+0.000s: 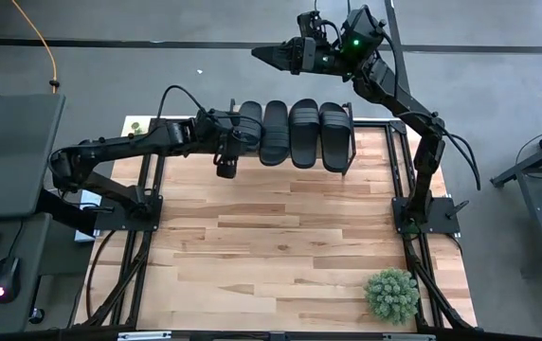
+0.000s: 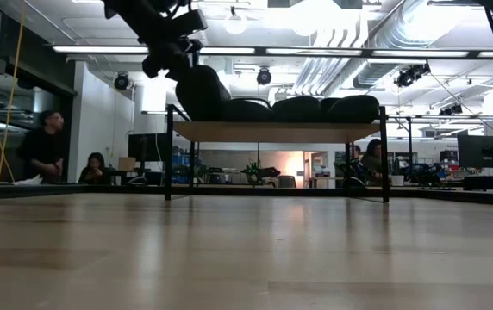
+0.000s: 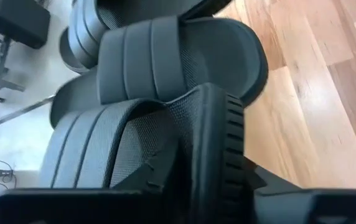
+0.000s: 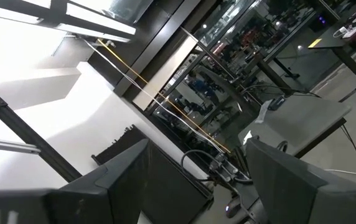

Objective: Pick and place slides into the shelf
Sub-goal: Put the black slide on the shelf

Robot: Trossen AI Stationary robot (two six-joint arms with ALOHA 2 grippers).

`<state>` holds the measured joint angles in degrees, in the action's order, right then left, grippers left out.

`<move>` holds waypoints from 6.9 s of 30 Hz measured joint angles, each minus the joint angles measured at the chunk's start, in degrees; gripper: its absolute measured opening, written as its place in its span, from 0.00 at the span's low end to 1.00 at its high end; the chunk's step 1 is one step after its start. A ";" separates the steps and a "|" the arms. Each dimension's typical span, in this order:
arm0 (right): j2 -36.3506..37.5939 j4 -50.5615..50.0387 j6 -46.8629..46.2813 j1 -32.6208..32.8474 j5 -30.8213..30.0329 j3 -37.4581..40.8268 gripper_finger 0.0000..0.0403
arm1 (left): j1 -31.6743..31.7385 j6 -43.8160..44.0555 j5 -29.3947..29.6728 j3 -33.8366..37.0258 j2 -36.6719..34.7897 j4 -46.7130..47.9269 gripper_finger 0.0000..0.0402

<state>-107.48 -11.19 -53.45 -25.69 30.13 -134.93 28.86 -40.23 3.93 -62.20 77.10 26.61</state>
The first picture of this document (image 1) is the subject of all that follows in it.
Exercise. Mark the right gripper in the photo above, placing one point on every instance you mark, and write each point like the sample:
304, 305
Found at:
330, 54

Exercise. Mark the large green artificial plant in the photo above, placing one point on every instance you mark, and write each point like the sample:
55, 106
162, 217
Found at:
392, 296

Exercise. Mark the black aluminium frame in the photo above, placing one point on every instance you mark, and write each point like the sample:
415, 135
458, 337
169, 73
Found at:
375, 124

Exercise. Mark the black computer mouse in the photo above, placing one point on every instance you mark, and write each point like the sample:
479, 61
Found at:
5, 279

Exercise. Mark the grey side table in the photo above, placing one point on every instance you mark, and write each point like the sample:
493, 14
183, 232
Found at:
10, 151

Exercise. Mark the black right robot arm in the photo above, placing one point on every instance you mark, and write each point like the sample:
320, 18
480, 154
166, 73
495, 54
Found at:
394, 102

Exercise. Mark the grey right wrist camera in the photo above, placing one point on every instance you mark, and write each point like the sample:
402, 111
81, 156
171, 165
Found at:
309, 54

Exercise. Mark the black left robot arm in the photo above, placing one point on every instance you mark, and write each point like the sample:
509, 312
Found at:
124, 139

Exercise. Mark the black rubber slide sandal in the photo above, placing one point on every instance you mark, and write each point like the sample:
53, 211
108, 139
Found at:
275, 137
303, 137
335, 137
252, 111

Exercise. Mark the grey computer desk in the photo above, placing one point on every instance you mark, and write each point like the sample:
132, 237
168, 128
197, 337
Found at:
29, 246

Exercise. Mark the wooden shelf with black legs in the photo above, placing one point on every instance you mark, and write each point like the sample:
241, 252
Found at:
352, 147

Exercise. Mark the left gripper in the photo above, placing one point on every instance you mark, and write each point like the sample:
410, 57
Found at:
223, 135

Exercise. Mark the silver metal bracket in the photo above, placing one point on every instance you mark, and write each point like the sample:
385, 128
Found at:
408, 337
144, 336

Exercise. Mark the black round knob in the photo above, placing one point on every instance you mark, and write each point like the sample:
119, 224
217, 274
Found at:
37, 316

